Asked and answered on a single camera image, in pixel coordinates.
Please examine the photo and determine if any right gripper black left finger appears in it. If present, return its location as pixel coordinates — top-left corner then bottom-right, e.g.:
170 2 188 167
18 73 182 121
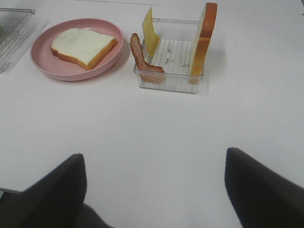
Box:
0 154 109 228

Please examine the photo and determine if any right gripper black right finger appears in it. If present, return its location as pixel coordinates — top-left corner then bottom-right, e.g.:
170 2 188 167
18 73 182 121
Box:
225 148 304 228

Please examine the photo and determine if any bread slice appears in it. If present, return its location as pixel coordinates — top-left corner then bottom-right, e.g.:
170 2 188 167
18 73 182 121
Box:
51 28 117 70
189 2 218 84

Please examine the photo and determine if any bacon strip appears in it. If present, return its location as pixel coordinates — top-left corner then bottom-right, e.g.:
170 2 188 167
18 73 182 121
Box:
130 33 165 84

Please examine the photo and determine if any yellow cheese slice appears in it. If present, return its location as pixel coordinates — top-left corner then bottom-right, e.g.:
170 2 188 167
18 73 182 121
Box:
142 8 160 57

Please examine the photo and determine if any pink round plate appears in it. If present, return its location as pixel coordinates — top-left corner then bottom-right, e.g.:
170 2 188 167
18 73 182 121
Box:
31 19 124 81

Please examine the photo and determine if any left clear plastic tray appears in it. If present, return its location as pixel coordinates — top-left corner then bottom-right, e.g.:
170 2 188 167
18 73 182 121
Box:
0 8 36 73

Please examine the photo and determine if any clear plastic tray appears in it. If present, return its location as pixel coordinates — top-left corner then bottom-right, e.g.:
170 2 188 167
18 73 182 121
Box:
133 18 203 94
0 8 36 73

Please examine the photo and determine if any right clear plastic tray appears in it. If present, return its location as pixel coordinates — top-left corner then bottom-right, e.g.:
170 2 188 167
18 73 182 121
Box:
133 18 203 94

